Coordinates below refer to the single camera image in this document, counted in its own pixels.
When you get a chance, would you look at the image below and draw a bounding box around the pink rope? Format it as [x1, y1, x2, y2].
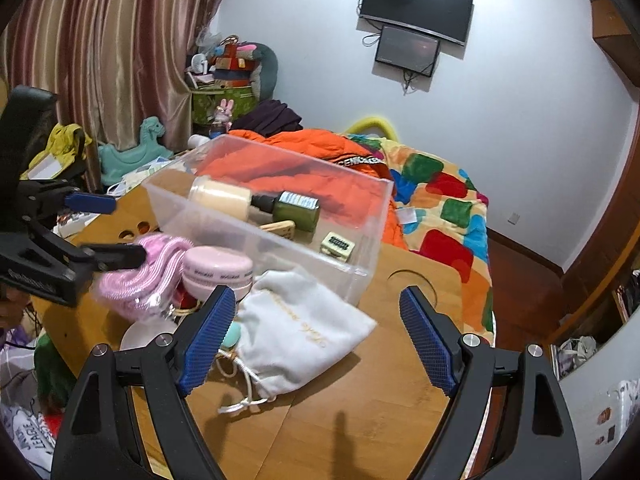
[94, 232, 196, 323]

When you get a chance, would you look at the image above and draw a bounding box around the round white plastic container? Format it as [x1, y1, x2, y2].
[119, 318, 178, 351]

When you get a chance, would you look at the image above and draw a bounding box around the pink oval case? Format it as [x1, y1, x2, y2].
[181, 246, 254, 301]

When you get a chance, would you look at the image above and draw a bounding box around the teal cylindrical tube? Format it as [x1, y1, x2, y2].
[220, 321, 241, 350]

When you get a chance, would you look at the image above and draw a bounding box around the dark green glass bottle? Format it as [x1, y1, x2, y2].
[250, 191, 321, 233]

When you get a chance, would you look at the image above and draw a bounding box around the small cream sharpener box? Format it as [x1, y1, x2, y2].
[320, 232, 356, 262]

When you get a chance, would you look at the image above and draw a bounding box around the pile of books papers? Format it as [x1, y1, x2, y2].
[52, 157, 172, 240]

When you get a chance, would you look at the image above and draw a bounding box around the teal toy horse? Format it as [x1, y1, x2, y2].
[98, 116, 174, 186]

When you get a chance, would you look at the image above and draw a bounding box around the yellow cloth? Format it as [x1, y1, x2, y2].
[21, 124, 93, 180]

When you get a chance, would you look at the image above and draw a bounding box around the white mug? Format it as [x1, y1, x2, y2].
[188, 134, 209, 150]

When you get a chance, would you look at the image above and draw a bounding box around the beige tape roll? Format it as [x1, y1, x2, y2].
[188, 176, 252, 221]

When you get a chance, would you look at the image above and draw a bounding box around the pink bunny figurine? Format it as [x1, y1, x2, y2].
[208, 98, 234, 139]

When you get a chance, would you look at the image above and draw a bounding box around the green storage box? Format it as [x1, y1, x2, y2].
[191, 86, 257, 126]

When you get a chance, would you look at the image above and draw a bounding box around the pink striped curtain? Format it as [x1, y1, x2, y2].
[0, 0, 237, 154]

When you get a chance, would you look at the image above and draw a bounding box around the wooden shelf cabinet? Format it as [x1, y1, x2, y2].
[548, 0, 639, 346]

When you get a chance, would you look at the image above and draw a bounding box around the clear plastic storage bin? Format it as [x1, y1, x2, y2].
[144, 134, 393, 304]

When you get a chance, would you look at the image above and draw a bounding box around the small wooden block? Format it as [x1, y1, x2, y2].
[259, 220, 296, 240]

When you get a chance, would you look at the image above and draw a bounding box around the dark purple clothing pile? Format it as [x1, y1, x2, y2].
[230, 100, 303, 138]

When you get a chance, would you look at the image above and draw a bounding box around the grey plush toy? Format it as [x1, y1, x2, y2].
[250, 42, 279, 102]

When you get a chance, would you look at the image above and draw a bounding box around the orange puffer jacket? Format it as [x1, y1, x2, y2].
[201, 129, 408, 249]

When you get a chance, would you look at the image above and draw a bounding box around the white drawstring pouch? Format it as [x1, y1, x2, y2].
[218, 270, 376, 414]

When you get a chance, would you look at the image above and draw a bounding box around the small black wall monitor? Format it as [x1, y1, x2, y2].
[375, 25, 440, 77]

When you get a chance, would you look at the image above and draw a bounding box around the large black wall monitor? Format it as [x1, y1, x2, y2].
[359, 0, 474, 46]

